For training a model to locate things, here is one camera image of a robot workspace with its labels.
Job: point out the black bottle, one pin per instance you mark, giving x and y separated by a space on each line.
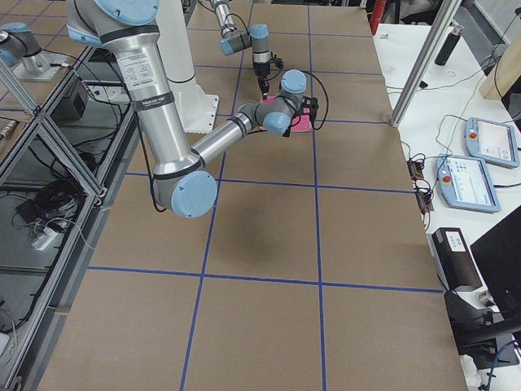
449 45

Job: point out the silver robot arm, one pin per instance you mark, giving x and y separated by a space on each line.
233 40
130 31

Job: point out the teach pendant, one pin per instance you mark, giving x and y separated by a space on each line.
465 183
492 141

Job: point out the pink towel with grey edge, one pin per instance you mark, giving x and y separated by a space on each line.
282 125

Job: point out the near teach pendant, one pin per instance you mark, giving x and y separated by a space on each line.
465 183

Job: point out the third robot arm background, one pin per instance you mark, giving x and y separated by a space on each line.
21 51

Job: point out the black monitor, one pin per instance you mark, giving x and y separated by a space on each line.
497 255

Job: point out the white power strip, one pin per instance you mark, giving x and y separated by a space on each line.
44 239

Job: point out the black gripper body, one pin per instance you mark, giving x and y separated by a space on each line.
287 131
260 70

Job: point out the small circuit board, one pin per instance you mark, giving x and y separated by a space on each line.
415 168

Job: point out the far teach pendant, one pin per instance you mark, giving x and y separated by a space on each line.
492 141

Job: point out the aluminium frame post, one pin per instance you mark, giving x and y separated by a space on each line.
436 33

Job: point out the black box with label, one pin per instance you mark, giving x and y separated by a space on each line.
459 271

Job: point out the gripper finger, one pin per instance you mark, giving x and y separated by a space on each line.
264 92

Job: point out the black power adapter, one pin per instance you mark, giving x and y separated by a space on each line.
29 211

